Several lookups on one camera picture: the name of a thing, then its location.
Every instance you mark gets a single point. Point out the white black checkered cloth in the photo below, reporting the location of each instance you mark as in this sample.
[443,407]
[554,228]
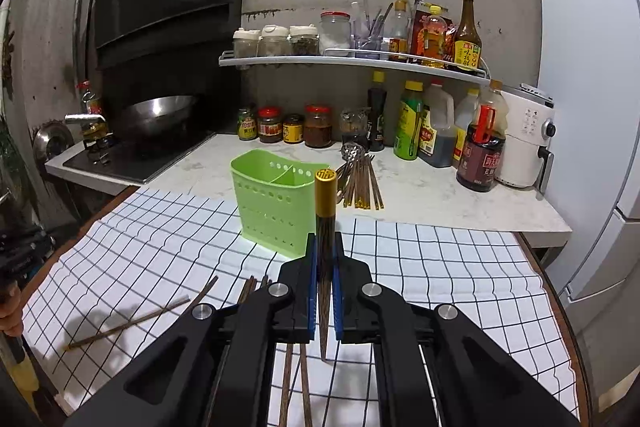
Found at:
[156,247]

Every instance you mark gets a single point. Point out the yellow fluffy towel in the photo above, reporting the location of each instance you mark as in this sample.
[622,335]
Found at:
[25,377]

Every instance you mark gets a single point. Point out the dark soy sauce bottle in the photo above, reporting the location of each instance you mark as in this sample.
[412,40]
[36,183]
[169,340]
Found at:
[482,149]

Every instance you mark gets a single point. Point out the wooden chopstick gold tip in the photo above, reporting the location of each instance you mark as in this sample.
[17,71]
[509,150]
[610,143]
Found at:
[286,386]
[248,287]
[136,321]
[205,290]
[304,383]
[325,183]

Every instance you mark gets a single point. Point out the white refrigerator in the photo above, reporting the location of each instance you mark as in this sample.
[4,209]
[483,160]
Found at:
[589,65]

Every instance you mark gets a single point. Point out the yellow label sauce jar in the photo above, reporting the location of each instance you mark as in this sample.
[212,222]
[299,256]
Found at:
[293,128]

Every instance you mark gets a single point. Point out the green plastic utensil holder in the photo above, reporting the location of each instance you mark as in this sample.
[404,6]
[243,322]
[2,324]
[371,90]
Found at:
[275,198]

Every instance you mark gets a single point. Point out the person's left hand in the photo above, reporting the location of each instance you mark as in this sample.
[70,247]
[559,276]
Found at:
[11,311]

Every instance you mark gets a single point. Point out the white wall shelf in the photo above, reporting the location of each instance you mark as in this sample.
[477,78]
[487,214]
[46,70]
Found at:
[478,76]

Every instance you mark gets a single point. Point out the green yellow-cap bottle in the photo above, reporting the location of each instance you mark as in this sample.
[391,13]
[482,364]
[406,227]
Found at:
[409,121]

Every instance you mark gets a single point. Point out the red lid chili jar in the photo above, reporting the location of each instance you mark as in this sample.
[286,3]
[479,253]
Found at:
[270,127]

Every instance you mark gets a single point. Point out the yellow oil jug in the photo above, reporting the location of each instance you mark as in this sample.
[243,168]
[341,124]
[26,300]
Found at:
[463,115]

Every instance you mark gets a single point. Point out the tall brown vinegar bottle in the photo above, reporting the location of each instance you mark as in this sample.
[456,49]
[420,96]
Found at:
[467,41]

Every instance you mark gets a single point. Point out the large clear vinegar jug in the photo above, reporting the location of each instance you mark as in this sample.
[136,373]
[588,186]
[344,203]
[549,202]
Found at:
[437,134]

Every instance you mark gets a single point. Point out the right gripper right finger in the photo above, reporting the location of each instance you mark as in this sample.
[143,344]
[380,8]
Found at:
[434,367]

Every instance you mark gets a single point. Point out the steel wok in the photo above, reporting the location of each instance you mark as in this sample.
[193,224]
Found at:
[151,117]

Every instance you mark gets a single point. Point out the pile of spare chopsticks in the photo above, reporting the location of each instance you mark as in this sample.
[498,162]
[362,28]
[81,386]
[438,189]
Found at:
[357,186]

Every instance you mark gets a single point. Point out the white air fryer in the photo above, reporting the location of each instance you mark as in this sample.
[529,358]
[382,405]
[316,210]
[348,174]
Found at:
[526,158]

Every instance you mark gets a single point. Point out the green label sauce jar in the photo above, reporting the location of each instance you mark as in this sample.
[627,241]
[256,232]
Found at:
[247,124]

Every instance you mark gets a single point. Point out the red lid brown jar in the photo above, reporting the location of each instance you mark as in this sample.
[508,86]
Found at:
[317,126]

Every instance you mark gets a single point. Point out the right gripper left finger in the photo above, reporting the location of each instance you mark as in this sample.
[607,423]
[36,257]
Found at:
[212,367]

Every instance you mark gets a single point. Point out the metal spoon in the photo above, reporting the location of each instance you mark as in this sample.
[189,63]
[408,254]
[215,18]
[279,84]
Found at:
[352,152]

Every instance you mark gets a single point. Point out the tall dark sauce bottle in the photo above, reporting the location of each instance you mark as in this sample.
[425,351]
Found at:
[376,99]

